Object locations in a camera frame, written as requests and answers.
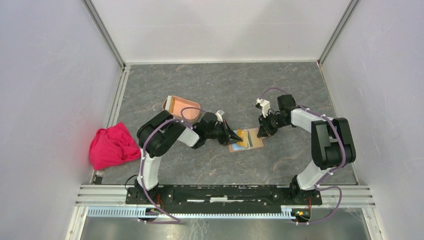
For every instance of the orange credit card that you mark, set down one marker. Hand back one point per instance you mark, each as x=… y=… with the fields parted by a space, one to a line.
x=244 y=135
x=255 y=141

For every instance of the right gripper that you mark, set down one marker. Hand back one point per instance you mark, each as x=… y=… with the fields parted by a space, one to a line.
x=265 y=131

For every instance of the tan leather card holder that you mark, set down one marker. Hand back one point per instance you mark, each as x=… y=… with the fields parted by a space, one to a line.
x=249 y=148

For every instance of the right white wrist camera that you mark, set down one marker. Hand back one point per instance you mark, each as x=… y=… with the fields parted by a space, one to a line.
x=264 y=106

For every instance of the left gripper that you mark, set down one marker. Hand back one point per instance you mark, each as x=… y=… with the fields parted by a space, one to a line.
x=229 y=136

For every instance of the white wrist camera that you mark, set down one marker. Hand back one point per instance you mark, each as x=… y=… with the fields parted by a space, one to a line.
x=264 y=106
x=219 y=114

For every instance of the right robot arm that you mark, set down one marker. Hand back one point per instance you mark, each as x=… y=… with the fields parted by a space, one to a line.
x=332 y=145

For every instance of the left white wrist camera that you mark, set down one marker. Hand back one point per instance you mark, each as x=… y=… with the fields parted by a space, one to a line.
x=219 y=114

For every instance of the blue credit card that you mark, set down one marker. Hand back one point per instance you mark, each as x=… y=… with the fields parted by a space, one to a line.
x=235 y=147

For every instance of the red crumpled cloth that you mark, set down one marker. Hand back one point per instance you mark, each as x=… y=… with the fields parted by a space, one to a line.
x=112 y=146

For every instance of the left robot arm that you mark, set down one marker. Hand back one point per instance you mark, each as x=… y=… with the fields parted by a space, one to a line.
x=159 y=134

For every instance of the pink oval tray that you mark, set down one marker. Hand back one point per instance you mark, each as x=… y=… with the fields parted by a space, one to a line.
x=175 y=104

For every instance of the white toothed cable duct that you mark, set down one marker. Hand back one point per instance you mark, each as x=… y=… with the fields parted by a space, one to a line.
x=144 y=213

